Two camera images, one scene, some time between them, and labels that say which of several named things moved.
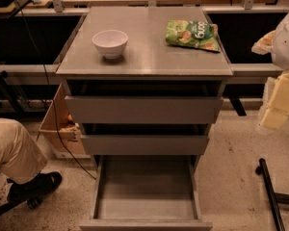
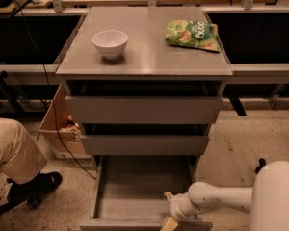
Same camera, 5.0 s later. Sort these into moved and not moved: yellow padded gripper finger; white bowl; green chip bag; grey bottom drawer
Moved: yellow padded gripper finger
Not moved: white bowl; grey bottom drawer; green chip bag
